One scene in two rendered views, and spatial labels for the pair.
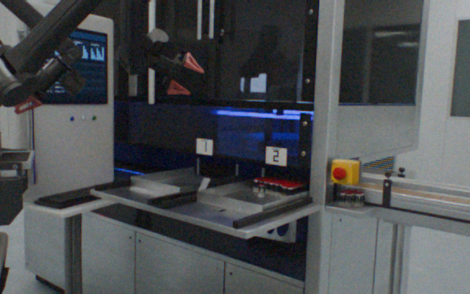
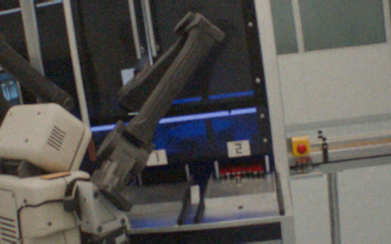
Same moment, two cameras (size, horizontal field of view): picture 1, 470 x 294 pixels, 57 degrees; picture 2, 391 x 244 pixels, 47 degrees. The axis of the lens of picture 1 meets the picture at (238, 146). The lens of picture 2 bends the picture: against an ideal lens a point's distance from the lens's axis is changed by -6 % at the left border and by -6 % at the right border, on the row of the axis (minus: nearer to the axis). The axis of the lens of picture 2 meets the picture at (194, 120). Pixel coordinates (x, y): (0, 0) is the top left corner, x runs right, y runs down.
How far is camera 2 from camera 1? 96 cm
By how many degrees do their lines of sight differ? 30
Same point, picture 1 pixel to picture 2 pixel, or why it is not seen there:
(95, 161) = not seen: hidden behind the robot
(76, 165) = not seen: hidden behind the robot
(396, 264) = (335, 200)
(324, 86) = (274, 82)
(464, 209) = (376, 148)
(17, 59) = (143, 132)
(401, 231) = (334, 176)
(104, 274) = not seen: outside the picture
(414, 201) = (344, 152)
